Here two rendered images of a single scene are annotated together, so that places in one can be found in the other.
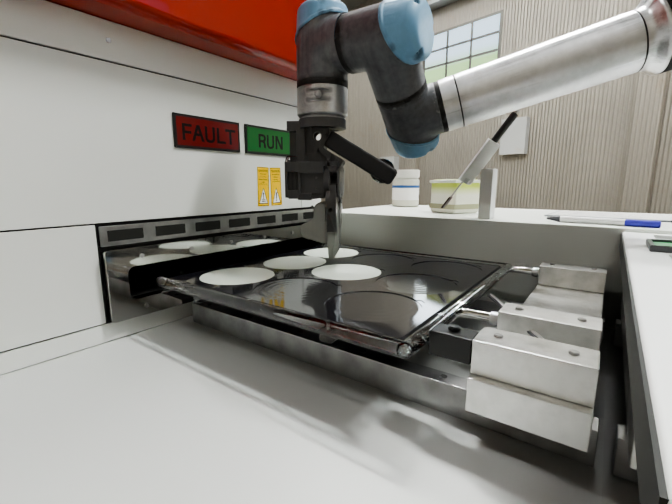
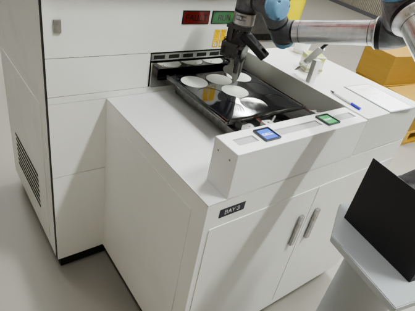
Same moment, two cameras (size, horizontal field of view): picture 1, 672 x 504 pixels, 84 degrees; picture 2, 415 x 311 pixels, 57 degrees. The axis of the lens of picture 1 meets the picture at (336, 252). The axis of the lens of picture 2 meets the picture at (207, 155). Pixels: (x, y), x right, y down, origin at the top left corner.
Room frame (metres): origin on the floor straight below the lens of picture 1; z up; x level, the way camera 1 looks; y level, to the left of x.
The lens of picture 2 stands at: (-0.76, -0.23, 1.44)
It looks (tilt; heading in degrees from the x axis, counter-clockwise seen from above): 33 degrees down; 12
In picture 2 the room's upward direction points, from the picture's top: 12 degrees clockwise
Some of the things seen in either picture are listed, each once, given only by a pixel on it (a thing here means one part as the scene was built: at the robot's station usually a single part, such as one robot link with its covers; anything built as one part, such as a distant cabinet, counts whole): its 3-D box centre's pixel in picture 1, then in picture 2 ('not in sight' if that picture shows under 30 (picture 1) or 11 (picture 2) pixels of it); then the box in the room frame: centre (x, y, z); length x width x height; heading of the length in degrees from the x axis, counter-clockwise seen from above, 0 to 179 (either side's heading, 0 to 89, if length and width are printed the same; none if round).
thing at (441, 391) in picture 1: (329, 353); (215, 118); (0.40, 0.01, 0.84); 0.50 x 0.02 x 0.03; 54
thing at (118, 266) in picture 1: (242, 259); (199, 70); (0.64, 0.16, 0.89); 0.44 x 0.02 x 0.10; 144
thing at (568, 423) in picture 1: (554, 332); not in sight; (0.39, -0.24, 0.87); 0.36 x 0.08 x 0.03; 144
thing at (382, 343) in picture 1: (251, 306); (194, 97); (0.38, 0.09, 0.90); 0.37 x 0.01 x 0.01; 54
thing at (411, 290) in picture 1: (346, 273); (234, 91); (0.53, -0.01, 0.90); 0.34 x 0.34 x 0.01; 54
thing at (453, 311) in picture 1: (473, 295); (268, 114); (0.42, -0.16, 0.90); 0.38 x 0.01 x 0.01; 144
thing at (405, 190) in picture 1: (405, 188); (303, 41); (1.01, -0.19, 1.01); 0.07 x 0.07 x 0.10
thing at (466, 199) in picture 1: (454, 196); (312, 62); (0.79, -0.25, 1.00); 0.07 x 0.07 x 0.07; 28
